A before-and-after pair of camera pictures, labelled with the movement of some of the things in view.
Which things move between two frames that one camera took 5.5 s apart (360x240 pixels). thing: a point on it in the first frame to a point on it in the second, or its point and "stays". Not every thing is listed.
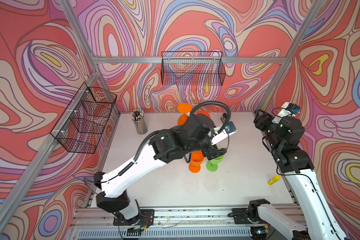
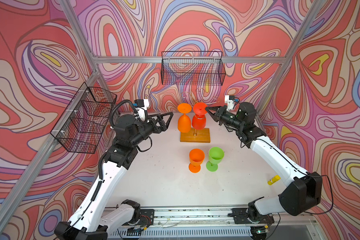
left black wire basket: (81, 127) stays
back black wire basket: (192, 68) stays
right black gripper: (264, 118) to (217, 116)
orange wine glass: (197, 158) stays
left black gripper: (212, 152) to (161, 127)
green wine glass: (212, 165) stays
